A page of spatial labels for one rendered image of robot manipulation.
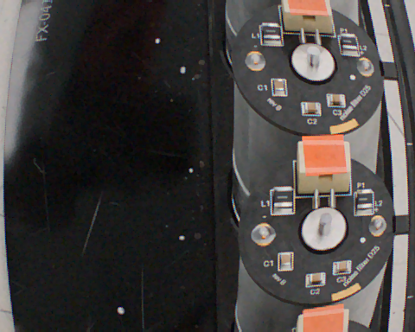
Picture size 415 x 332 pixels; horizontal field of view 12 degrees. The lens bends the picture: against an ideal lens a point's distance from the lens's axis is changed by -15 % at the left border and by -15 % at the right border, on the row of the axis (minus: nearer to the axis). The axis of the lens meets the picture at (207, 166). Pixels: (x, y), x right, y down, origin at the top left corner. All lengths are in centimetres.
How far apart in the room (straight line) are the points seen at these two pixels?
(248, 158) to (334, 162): 3
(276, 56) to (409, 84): 2
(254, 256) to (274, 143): 2
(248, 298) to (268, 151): 2
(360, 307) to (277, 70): 4
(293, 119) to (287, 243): 2
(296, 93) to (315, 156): 2
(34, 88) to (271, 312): 9
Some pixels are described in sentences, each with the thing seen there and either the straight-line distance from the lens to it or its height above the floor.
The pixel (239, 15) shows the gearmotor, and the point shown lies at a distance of 36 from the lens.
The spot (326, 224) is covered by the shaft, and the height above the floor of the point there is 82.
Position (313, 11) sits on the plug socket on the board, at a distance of 33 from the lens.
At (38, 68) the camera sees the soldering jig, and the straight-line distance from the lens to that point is 39.
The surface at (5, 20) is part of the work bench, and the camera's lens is 41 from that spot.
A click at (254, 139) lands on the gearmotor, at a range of 34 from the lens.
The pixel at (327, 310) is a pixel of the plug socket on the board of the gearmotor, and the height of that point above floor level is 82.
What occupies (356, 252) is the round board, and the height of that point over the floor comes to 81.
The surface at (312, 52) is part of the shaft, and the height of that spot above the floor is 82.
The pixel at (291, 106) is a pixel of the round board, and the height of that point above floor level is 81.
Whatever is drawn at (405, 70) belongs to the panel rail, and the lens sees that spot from 33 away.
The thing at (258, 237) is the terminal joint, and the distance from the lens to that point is 32.
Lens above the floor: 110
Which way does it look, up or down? 62 degrees down
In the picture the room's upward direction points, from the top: straight up
